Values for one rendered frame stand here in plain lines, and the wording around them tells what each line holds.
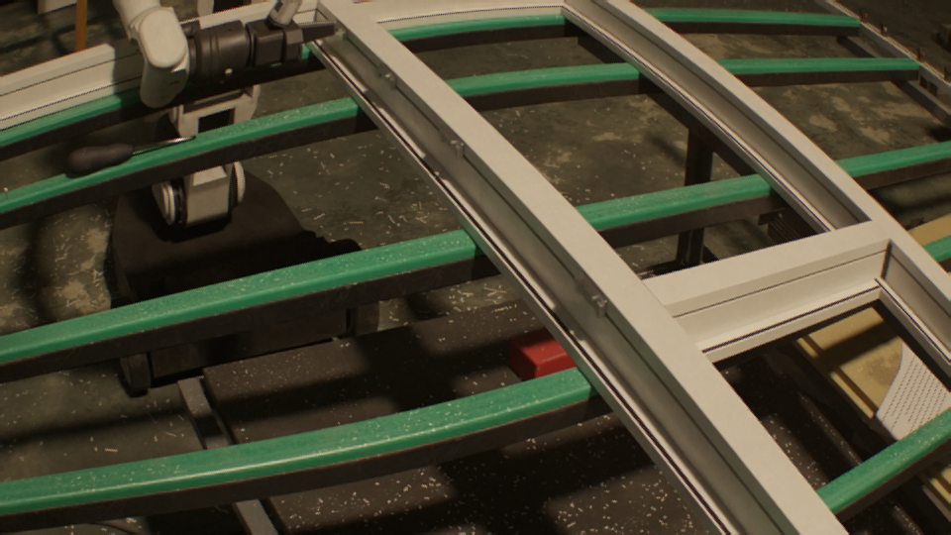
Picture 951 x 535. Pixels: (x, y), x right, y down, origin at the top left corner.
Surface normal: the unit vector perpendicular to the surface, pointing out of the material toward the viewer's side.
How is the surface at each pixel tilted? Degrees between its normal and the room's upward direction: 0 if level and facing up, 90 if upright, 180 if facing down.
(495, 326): 0
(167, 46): 36
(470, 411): 0
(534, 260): 90
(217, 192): 102
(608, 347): 90
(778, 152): 90
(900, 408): 0
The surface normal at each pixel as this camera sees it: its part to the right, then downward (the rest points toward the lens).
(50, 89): 0.40, 0.51
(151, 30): 0.27, -0.37
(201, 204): 0.44, 0.66
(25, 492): 0.04, -0.84
